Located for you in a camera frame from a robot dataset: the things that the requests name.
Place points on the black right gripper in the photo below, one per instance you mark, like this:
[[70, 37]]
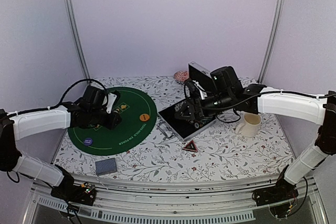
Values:
[[192, 104]]

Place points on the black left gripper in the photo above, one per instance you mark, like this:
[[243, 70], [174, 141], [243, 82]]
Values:
[[113, 123]]

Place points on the orange big blind button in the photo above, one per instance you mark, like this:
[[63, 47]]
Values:
[[144, 117]]

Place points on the green and red chip stack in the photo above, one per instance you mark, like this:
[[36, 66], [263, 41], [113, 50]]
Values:
[[198, 124]]

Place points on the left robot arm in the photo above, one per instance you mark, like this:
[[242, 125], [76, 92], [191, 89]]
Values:
[[94, 108]]

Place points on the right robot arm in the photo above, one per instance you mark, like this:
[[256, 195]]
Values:
[[261, 99]]

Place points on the aluminium poker chip case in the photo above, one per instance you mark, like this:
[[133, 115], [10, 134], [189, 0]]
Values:
[[184, 130]]

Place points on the patterned ceramic bowl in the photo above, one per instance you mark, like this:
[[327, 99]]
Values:
[[181, 76]]

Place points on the black red triangle token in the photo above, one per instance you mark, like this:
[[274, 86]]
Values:
[[191, 147]]

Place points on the green round poker mat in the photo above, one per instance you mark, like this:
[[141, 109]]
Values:
[[128, 134]]

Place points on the blue playing card deck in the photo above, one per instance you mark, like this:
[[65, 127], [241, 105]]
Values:
[[106, 166]]

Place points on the white ribbed mug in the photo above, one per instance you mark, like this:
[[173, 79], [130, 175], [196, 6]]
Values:
[[249, 125]]

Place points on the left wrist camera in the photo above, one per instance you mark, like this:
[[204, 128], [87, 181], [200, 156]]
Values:
[[110, 100]]

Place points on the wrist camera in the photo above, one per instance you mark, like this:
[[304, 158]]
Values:
[[195, 90], [110, 100]]

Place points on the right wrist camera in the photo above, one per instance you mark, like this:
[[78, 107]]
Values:
[[195, 90]]

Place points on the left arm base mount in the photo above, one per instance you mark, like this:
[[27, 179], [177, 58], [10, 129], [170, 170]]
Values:
[[84, 194]]

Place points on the aluminium front rail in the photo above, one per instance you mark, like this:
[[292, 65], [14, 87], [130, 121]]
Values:
[[125, 201]]

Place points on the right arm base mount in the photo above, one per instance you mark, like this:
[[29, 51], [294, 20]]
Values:
[[281, 191]]

